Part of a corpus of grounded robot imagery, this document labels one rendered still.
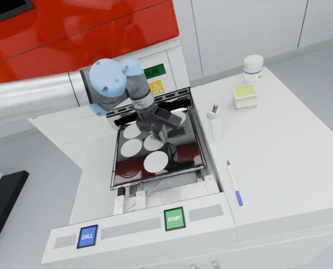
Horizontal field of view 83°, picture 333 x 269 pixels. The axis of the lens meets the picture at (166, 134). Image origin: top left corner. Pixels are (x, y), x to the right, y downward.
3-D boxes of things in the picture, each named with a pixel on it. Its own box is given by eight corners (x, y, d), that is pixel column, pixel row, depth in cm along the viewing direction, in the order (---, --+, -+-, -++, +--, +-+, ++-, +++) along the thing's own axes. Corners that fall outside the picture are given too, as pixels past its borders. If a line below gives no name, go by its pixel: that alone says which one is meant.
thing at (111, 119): (115, 129, 104) (106, 116, 97) (192, 107, 98) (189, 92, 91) (115, 131, 103) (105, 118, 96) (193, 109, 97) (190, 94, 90)
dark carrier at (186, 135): (121, 126, 96) (120, 125, 96) (186, 107, 92) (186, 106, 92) (114, 186, 72) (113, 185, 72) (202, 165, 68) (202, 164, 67)
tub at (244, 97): (232, 100, 76) (231, 86, 71) (252, 96, 74) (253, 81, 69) (235, 112, 71) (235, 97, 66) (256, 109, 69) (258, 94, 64)
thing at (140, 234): (77, 240, 69) (50, 229, 60) (227, 210, 62) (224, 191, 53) (70, 271, 63) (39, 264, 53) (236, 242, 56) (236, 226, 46)
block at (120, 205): (118, 199, 69) (115, 196, 67) (127, 198, 69) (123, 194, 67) (116, 222, 64) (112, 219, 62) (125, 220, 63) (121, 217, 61)
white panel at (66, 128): (61, 145, 112) (1, 90, 84) (195, 108, 101) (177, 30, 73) (59, 149, 110) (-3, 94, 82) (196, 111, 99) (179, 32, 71)
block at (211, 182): (204, 180, 65) (203, 175, 63) (214, 177, 65) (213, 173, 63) (211, 202, 59) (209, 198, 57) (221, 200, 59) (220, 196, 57)
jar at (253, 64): (240, 78, 84) (240, 57, 77) (257, 73, 83) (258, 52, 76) (247, 86, 79) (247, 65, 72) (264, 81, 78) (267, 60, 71)
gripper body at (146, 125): (148, 119, 78) (137, 96, 70) (167, 121, 74) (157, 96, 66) (140, 133, 74) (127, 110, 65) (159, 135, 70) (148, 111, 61)
